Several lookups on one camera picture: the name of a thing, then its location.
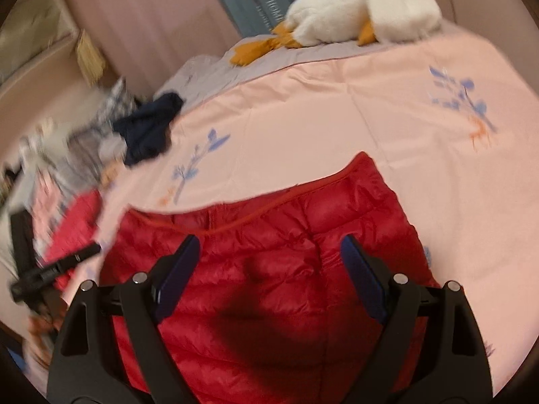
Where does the coral pink puffer jacket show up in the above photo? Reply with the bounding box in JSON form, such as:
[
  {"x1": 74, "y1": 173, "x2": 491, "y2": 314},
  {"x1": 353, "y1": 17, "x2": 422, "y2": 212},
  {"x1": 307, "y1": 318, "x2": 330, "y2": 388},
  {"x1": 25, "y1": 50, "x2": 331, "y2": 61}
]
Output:
[{"x1": 42, "y1": 189, "x2": 104, "y2": 293}]

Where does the grey duvet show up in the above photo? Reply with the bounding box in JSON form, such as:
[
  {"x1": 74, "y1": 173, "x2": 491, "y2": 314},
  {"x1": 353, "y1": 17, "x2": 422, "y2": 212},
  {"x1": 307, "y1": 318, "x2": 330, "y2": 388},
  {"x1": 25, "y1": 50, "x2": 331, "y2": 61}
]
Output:
[{"x1": 154, "y1": 36, "x2": 367, "y2": 102}]

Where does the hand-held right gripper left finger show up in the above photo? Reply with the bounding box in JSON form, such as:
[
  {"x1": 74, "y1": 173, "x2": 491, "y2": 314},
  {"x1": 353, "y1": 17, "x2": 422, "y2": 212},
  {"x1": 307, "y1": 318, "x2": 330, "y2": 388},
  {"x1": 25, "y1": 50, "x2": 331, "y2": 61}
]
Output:
[{"x1": 46, "y1": 235, "x2": 200, "y2": 404}]

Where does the pink deer printed bedsheet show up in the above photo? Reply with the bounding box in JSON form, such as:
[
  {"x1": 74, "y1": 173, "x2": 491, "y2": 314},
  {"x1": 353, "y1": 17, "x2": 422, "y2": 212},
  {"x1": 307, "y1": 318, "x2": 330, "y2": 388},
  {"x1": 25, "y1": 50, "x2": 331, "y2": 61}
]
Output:
[{"x1": 25, "y1": 23, "x2": 532, "y2": 396}]

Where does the grey plaid pillow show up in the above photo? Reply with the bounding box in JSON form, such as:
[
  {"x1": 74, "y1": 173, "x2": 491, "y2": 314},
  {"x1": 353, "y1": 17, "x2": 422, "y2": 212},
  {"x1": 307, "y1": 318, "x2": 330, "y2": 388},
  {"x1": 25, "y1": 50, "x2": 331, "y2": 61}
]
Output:
[{"x1": 95, "y1": 76, "x2": 137, "y2": 125}]

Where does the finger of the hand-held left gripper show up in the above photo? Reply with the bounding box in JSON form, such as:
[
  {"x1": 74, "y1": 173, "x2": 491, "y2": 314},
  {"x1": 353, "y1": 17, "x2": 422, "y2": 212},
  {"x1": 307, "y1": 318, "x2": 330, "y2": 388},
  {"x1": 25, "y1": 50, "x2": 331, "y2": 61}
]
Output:
[{"x1": 61, "y1": 242, "x2": 102, "y2": 268}]

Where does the navy blue garment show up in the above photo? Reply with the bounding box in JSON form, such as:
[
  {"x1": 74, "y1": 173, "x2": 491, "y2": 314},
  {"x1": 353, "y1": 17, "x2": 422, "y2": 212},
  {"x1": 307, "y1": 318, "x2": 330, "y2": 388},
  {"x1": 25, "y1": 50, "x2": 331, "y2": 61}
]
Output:
[{"x1": 113, "y1": 92, "x2": 186, "y2": 167}]

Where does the yellow fringed cloth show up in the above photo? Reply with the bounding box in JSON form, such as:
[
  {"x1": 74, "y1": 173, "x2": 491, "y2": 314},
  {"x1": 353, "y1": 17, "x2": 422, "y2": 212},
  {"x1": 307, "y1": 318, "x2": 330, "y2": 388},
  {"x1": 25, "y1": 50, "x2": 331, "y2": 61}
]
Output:
[{"x1": 75, "y1": 29, "x2": 107, "y2": 86}]

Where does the white goose plush toy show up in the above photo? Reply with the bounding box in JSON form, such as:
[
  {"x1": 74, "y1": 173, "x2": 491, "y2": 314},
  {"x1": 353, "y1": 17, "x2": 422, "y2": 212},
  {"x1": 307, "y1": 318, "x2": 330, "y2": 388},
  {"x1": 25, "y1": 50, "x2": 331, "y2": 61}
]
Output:
[{"x1": 229, "y1": 0, "x2": 444, "y2": 67}]

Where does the red puffer jacket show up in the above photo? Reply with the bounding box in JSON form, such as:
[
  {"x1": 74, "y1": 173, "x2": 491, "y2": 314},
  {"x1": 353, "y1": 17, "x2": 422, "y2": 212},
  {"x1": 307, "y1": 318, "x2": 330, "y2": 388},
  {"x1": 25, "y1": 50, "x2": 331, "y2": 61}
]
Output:
[{"x1": 100, "y1": 151, "x2": 441, "y2": 404}]

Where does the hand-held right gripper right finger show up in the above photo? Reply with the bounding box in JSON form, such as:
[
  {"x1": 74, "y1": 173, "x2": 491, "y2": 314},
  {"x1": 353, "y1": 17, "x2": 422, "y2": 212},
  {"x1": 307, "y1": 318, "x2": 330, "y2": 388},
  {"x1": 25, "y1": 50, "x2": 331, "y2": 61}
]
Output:
[{"x1": 340, "y1": 235, "x2": 493, "y2": 404}]

